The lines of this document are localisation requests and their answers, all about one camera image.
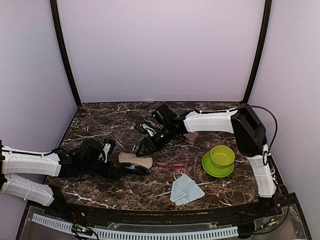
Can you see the green plate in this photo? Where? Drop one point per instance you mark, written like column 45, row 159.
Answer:
column 213, row 170

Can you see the pink glasses case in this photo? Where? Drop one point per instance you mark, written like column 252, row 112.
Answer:
column 191, row 137

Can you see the green bowl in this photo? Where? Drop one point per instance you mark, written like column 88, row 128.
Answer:
column 222, row 156

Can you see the black frame post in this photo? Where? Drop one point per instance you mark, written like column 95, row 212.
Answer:
column 259, row 50
column 63, row 51

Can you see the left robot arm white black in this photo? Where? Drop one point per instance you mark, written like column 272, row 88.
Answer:
column 88, row 159

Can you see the pink translucent sunglasses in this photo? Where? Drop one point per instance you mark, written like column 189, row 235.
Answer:
column 166, row 166

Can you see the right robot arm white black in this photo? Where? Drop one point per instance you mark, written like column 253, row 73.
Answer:
column 242, row 121

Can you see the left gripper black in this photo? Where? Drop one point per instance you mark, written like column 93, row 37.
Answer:
column 108, row 173

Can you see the black front rail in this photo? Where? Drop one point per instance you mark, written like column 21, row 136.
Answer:
column 89, row 215

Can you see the right light blue cloth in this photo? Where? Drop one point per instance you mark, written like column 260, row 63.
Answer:
column 185, row 190

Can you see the right black frame post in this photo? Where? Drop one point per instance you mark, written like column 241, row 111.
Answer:
column 259, row 50

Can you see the black aviator sunglasses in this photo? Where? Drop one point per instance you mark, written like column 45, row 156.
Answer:
column 136, row 169

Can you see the white slotted cable duct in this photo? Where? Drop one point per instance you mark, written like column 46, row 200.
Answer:
column 99, row 233

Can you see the black glasses case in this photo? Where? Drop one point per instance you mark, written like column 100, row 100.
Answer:
column 146, row 161

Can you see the left black frame post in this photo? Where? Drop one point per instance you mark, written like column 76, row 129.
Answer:
column 63, row 51

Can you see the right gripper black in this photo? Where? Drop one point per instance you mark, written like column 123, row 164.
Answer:
column 149, row 150

